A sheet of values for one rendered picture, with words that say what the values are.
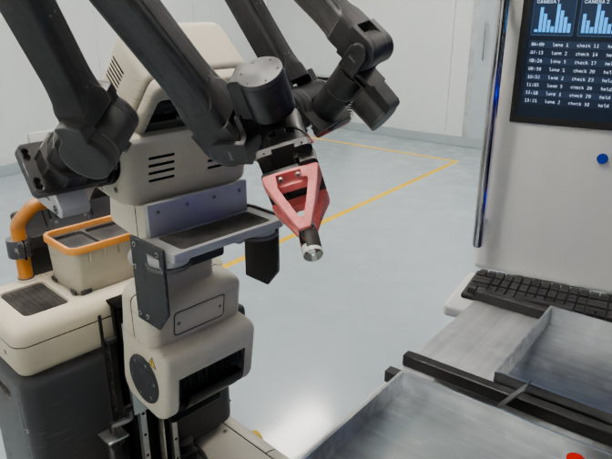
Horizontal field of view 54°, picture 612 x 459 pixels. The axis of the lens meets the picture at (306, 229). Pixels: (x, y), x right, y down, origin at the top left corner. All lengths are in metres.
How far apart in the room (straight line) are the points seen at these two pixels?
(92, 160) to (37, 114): 5.08
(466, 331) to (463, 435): 0.29
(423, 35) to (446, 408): 5.94
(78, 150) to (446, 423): 0.63
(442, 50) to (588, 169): 5.22
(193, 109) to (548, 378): 0.66
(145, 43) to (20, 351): 0.81
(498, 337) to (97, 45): 5.53
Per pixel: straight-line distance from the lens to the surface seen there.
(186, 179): 1.12
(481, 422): 0.90
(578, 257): 1.51
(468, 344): 1.08
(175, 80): 0.76
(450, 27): 6.55
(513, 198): 1.49
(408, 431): 0.87
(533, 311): 1.19
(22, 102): 5.90
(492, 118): 1.40
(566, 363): 1.07
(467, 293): 1.39
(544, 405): 0.93
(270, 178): 0.69
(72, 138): 0.88
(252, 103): 0.73
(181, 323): 1.21
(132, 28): 0.73
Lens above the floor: 1.42
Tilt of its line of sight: 21 degrees down
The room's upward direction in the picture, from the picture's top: straight up
